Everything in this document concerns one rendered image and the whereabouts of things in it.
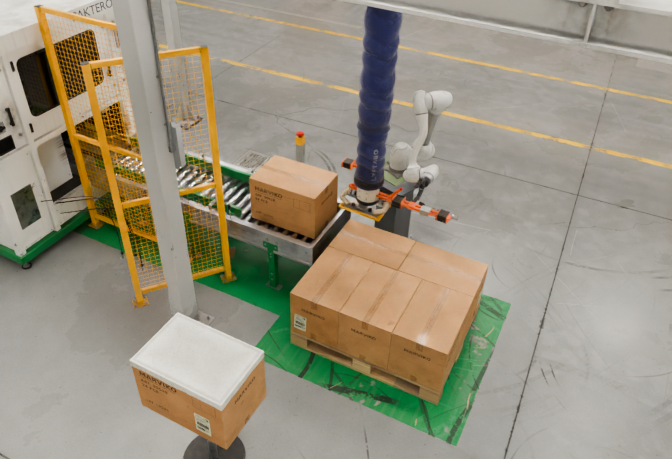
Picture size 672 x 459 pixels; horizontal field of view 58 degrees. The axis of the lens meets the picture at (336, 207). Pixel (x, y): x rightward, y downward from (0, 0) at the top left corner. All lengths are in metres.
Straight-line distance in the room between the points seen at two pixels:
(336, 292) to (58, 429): 2.08
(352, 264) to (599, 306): 2.19
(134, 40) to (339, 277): 2.19
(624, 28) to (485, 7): 0.35
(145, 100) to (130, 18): 0.49
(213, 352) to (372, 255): 1.75
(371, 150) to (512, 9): 2.65
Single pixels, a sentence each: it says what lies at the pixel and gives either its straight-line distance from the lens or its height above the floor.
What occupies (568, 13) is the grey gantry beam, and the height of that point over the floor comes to 3.16.
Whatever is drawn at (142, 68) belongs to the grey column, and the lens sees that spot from 3.71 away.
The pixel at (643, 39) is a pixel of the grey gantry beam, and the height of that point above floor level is 3.13.
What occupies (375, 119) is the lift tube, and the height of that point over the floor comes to 1.72.
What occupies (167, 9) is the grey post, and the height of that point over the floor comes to 1.40.
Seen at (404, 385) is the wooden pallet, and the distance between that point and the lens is 4.61.
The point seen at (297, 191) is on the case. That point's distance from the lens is 4.72.
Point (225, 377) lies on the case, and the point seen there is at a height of 1.02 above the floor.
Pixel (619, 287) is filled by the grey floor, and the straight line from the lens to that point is 5.91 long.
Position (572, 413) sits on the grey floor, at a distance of 4.81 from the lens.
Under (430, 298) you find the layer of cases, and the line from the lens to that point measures 4.49.
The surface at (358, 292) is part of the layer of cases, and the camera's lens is 4.46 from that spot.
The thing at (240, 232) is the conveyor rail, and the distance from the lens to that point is 5.07.
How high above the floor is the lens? 3.67
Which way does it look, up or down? 37 degrees down
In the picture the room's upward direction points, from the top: 2 degrees clockwise
